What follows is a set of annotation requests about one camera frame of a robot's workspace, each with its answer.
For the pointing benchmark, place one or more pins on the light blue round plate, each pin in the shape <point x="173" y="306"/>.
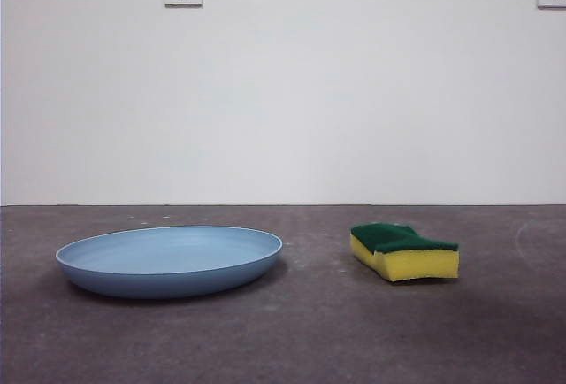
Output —
<point x="168" y="264"/>

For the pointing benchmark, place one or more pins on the yellow sponge with green scourer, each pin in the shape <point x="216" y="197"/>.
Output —
<point x="420" y="264"/>

